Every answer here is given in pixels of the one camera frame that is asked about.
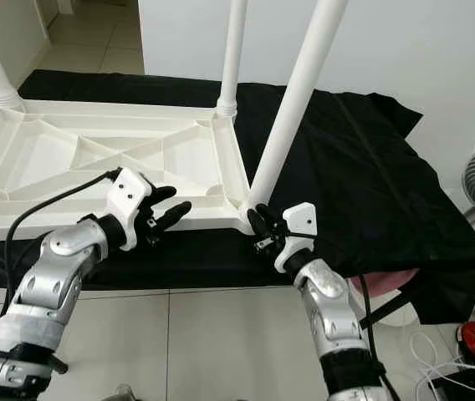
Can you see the white plastic children table top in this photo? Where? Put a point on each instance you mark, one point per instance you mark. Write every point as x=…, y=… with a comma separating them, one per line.
x=53, y=159

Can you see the black table cloth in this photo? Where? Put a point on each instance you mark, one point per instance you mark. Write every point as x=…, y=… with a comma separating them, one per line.
x=380, y=184

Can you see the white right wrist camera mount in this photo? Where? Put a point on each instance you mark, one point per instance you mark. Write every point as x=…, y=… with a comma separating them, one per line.
x=300, y=225

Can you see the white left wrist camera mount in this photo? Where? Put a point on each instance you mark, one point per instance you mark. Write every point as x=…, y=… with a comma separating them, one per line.
x=130, y=196

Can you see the black floor box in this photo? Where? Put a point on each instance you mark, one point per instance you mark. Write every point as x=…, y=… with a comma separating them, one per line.
x=467, y=386

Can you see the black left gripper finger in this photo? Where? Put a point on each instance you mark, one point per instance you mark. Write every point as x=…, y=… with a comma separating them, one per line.
x=162, y=194
x=174, y=216

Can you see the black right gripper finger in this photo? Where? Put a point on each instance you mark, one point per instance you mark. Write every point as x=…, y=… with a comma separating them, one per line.
x=257, y=222
x=273, y=218

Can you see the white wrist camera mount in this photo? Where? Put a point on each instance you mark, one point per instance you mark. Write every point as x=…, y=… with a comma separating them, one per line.
x=300, y=225
x=130, y=196

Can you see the pink cloth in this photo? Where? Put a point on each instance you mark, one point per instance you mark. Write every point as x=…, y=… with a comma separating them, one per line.
x=388, y=282

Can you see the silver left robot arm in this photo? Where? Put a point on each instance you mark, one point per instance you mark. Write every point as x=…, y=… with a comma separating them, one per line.
x=45, y=292

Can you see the grey left robot foot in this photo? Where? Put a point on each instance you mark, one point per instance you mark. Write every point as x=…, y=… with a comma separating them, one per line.
x=125, y=393

